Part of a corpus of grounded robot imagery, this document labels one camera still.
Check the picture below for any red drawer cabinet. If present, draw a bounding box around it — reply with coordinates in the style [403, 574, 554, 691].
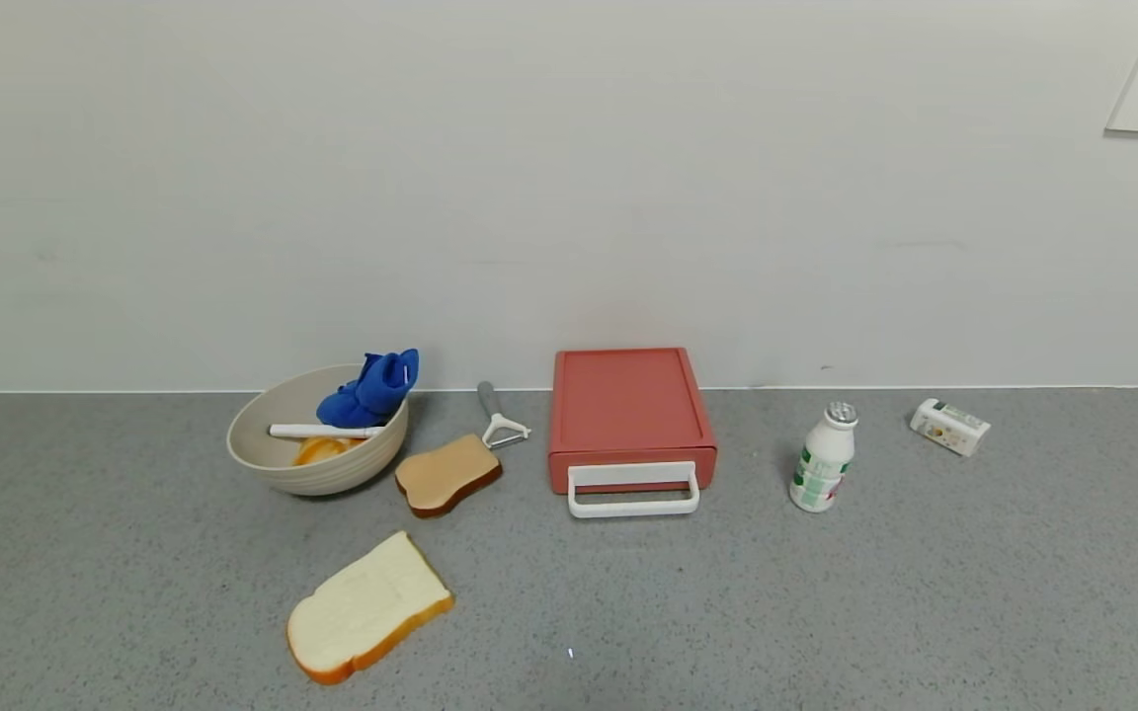
[547, 347, 718, 465]

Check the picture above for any brown toast slice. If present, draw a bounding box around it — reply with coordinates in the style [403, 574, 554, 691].
[394, 434, 504, 519]

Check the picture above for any blue cloth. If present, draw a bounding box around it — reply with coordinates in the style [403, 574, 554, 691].
[316, 349, 420, 429]

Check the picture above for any white stick utensil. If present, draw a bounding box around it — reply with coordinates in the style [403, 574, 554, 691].
[269, 423, 385, 440]

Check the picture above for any orange food piece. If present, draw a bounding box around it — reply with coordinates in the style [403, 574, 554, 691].
[292, 436, 368, 468]

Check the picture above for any beige bowl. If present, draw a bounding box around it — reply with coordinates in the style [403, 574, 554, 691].
[226, 363, 410, 497]

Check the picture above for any white milk bottle green label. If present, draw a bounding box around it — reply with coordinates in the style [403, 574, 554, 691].
[789, 401, 859, 514]

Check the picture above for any white bread slice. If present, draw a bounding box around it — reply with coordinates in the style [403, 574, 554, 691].
[285, 531, 454, 687]

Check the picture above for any small white drink carton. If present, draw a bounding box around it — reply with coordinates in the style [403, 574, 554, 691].
[910, 398, 992, 457]

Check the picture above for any grey handled peeler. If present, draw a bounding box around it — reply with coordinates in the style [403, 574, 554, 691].
[477, 381, 531, 450]

